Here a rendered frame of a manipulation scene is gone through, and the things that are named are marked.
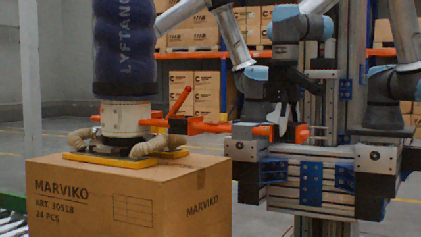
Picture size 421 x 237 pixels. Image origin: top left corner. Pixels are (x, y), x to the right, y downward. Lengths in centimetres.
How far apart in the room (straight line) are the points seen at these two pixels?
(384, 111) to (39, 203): 126
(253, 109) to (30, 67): 294
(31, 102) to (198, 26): 559
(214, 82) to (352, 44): 751
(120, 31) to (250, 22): 766
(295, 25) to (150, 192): 61
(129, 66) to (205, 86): 797
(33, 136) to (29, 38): 90
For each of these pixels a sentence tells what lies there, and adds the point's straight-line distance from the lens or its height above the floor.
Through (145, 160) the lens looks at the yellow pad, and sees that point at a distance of 147.
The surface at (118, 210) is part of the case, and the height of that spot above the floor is 84.
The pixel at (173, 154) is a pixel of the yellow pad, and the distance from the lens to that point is 159.
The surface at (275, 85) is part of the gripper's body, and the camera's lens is 130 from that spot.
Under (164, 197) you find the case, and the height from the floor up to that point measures 90.
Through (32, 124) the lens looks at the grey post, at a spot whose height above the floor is 76.
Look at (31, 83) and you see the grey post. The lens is 449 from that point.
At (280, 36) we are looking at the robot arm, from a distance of 129.
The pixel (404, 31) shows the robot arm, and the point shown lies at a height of 138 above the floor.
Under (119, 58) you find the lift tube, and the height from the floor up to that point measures 129.
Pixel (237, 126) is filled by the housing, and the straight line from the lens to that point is 135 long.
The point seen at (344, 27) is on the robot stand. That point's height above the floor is 142.
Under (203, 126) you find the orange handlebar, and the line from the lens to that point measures 141.
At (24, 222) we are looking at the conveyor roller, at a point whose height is 54.
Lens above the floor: 125
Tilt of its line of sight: 6 degrees down
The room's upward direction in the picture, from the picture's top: straight up
